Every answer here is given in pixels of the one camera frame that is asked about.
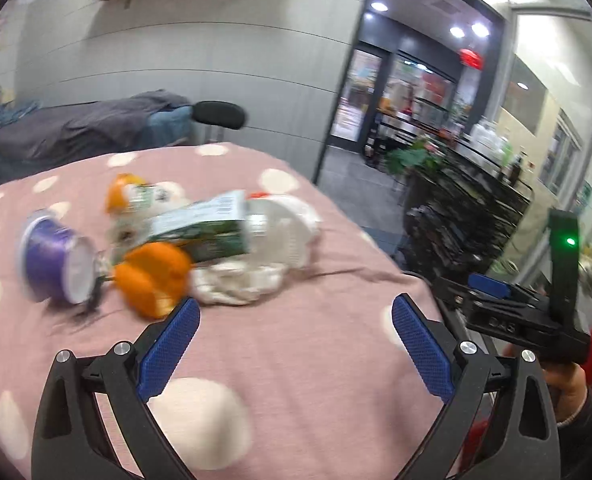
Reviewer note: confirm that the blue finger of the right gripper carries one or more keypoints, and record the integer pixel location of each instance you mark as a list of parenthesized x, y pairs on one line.
[(489, 286)]

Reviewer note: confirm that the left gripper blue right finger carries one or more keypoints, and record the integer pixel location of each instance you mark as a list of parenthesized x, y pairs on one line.
[(429, 344)]

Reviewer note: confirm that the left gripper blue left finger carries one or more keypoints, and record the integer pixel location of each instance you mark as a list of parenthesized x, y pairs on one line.
[(162, 345)]

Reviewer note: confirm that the green white milk carton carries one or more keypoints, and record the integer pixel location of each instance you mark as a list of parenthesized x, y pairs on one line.
[(207, 231)]

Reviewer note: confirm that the right hand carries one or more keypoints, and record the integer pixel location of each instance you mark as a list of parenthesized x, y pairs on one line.
[(568, 384)]

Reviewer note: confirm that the orange foam fruit net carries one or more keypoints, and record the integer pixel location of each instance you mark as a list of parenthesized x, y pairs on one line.
[(153, 278)]

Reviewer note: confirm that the dark brown pump bottle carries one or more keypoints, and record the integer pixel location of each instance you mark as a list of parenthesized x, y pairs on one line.
[(515, 170)]

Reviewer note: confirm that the purple yogurt cup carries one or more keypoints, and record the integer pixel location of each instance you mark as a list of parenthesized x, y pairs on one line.
[(55, 262)]

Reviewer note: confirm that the green potted plant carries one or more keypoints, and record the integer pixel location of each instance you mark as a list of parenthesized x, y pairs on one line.
[(420, 156)]

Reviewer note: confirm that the orange cap drink bottle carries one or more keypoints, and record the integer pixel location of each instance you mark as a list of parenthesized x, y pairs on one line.
[(131, 203)]

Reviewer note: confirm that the crumpled white tissue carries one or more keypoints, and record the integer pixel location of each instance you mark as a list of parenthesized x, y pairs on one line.
[(280, 232)]

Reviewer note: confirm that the red hanging lantern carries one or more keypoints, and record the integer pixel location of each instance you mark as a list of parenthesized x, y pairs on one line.
[(472, 58)]

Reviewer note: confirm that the glass entrance door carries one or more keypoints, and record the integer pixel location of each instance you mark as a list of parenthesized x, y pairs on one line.
[(356, 96)]

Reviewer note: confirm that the black wire shelf rack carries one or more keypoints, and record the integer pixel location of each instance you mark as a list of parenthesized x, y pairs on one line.
[(458, 220)]

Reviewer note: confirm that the black camera with screen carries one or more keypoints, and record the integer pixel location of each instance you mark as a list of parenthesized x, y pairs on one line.
[(564, 252)]

